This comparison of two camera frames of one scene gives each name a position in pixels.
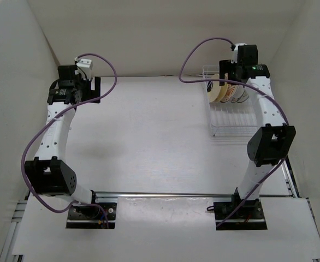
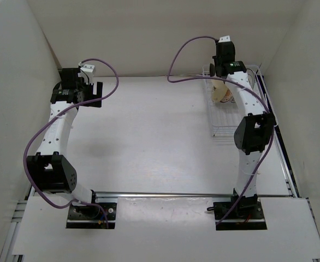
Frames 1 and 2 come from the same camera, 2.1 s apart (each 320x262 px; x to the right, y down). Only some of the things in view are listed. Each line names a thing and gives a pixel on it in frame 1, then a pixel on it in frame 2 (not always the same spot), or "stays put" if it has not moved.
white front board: x=171 y=227 stays put
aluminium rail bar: x=183 y=194 stays put
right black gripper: x=226 y=66 -> x=216 y=61
